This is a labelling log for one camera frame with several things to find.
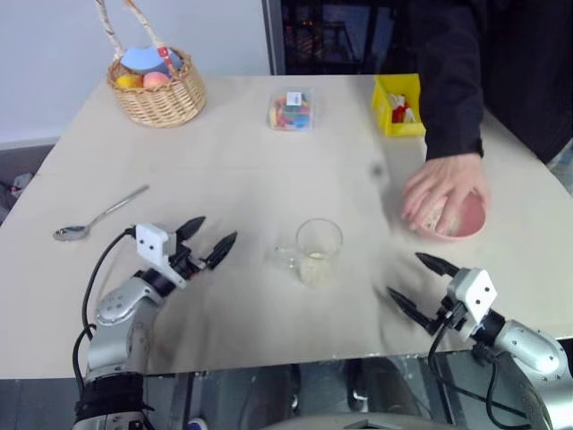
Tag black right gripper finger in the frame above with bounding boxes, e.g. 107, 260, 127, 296
387, 287, 433, 331
415, 252, 460, 278

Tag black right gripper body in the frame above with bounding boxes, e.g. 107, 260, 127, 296
424, 295, 469, 337

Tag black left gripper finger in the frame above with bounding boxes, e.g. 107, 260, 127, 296
204, 231, 238, 271
175, 216, 208, 244

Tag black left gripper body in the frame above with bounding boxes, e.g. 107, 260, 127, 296
167, 230, 211, 281

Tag pink bowl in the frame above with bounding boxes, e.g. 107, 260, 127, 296
402, 190, 488, 244

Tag person's right hand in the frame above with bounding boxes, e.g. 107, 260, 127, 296
401, 153, 492, 234

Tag metal spoon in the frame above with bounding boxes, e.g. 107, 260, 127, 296
52, 185, 150, 243

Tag clear glass mug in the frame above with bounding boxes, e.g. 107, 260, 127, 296
273, 218, 345, 288

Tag orange toy peach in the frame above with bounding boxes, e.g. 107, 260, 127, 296
142, 71, 172, 90

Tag clear box of colourful pieces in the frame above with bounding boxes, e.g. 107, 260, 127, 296
267, 86, 317, 133

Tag yellow toy fruit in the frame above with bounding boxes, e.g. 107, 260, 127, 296
115, 73, 145, 90

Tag red and white small items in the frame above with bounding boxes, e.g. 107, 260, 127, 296
387, 91, 420, 125

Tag yellow plastic bin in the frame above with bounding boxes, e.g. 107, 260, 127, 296
371, 73, 427, 138

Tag blue toy piece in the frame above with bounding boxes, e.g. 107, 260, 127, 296
119, 45, 185, 75

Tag person's black jacket torso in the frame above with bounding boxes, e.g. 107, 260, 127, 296
478, 0, 573, 166

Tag dark shelf with items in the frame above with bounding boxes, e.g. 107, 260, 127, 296
281, 0, 406, 76

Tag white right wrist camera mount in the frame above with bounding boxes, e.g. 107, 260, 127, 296
445, 267, 499, 342

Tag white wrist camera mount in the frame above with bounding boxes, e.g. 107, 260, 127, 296
135, 222, 187, 289
445, 267, 499, 342

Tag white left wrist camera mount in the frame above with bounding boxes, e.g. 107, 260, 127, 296
135, 222, 187, 289

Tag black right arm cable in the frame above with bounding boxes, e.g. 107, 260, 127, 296
426, 313, 534, 430

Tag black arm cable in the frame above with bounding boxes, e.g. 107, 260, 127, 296
426, 313, 534, 430
72, 227, 138, 395

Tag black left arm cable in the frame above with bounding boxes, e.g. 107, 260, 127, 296
72, 227, 138, 395

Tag wicker basket with handle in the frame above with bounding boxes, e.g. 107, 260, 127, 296
93, 0, 209, 129

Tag grey metal post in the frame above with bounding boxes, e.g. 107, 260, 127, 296
261, 0, 287, 76

